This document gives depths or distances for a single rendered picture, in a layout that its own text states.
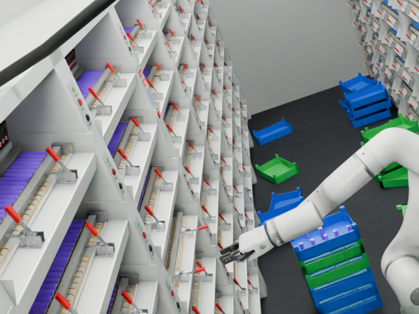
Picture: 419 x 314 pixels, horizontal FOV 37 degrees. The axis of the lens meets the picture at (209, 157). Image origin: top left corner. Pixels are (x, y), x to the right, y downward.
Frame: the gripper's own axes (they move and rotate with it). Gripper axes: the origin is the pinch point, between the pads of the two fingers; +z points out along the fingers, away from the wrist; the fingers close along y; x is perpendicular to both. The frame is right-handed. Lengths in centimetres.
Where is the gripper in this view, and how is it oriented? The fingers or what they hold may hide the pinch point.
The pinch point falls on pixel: (227, 255)
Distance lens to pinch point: 196.1
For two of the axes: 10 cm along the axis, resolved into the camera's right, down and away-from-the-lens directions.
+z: -8.7, 4.5, 2.3
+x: -5.0, -8.0, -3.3
